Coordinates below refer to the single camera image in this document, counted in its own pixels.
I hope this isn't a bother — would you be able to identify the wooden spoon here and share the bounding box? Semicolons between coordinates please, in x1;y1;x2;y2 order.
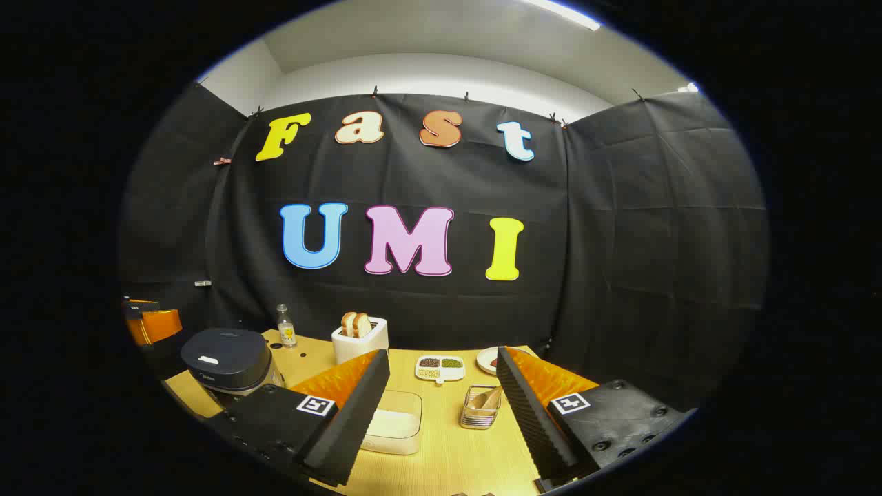
469;386;502;413

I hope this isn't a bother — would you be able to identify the black backdrop cloth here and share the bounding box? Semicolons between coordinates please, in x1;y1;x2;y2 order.
119;81;769;414

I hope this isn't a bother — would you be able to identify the dark grey rice cooker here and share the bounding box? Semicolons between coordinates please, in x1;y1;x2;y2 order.
181;328;285;409

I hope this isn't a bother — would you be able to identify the white round plate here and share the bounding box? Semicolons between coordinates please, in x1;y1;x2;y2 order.
476;346;509;376

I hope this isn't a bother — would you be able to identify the clear plastic rice container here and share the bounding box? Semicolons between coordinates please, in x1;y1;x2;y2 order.
360;390;423;456

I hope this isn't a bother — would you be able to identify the white toaster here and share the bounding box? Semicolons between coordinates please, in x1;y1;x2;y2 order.
331;317;390;365

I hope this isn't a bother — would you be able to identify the glass bottle yellow label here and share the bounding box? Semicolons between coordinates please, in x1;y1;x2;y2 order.
276;304;298;349

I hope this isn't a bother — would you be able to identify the metal wire chopstick holder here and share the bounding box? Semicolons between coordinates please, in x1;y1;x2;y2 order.
460;384;504;431

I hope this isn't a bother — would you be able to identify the white rice heap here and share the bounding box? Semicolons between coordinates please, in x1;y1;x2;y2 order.
369;408;420;442

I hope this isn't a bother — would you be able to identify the white divided bean dish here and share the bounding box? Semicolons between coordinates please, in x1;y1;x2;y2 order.
415;355;466;384

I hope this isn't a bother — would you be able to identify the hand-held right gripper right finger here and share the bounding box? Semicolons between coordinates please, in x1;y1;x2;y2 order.
495;347;692;494

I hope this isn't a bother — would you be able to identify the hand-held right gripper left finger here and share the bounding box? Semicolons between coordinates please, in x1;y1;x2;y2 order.
205;349;391;488

